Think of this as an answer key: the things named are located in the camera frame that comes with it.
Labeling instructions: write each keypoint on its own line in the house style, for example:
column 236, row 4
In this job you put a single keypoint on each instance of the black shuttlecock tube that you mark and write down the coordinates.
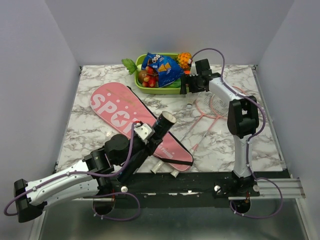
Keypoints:
column 161, row 126

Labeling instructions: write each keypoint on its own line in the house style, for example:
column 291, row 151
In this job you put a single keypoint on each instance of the blue chips bag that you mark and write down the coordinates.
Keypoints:
column 167, row 68

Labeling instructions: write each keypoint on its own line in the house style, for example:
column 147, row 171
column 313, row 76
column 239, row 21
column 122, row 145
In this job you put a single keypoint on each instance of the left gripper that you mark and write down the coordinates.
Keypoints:
column 150, row 150

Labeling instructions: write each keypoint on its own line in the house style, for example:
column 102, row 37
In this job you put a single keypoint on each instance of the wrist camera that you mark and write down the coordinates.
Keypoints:
column 144, row 131
column 193, row 69

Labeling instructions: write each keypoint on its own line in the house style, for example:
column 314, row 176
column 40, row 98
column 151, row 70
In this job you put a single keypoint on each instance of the toy pineapple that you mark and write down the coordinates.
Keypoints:
column 183, row 59

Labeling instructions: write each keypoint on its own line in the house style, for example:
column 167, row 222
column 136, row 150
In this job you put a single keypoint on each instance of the green fake leaf left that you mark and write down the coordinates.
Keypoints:
column 130, row 65

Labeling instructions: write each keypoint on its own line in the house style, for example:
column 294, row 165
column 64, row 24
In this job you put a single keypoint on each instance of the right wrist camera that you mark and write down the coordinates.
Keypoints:
column 193, row 69

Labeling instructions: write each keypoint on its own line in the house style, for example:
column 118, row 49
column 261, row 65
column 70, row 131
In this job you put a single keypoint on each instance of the red toy berries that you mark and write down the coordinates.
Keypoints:
column 152, row 78

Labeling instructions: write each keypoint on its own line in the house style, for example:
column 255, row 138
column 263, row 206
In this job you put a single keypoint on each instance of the green plastic bin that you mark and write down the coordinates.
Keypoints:
column 168, row 90

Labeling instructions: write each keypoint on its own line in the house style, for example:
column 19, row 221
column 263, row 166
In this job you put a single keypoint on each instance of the brown toy fruit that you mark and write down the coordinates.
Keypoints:
column 141, row 75

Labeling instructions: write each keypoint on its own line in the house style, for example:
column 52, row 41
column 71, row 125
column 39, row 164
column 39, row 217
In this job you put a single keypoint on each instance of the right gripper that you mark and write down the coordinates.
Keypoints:
column 186, row 79

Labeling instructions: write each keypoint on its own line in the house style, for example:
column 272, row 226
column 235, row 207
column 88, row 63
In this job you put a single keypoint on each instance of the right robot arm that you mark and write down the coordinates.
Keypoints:
column 242, row 115

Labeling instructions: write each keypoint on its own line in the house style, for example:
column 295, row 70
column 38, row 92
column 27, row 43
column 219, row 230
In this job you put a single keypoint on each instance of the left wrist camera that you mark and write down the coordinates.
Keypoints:
column 144, row 131

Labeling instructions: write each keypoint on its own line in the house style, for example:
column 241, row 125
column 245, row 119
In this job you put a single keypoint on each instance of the pink racket bag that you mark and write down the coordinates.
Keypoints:
column 118, row 106

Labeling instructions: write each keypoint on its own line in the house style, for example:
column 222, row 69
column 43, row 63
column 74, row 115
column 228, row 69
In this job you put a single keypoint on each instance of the white shuttlecock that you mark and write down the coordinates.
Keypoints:
column 190, row 99

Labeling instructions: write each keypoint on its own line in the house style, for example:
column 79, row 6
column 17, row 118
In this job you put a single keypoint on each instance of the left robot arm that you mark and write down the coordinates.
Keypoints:
column 118, row 159

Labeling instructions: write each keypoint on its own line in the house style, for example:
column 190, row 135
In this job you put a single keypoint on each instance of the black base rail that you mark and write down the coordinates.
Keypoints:
column 187, row 190

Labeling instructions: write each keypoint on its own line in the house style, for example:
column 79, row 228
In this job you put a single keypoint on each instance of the white racket handle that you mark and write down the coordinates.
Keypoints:
column 157, row 167
column 175, row 173

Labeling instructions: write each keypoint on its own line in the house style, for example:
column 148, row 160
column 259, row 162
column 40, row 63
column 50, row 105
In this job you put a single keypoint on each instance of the pink badminton racket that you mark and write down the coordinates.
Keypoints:
column 209, row 105

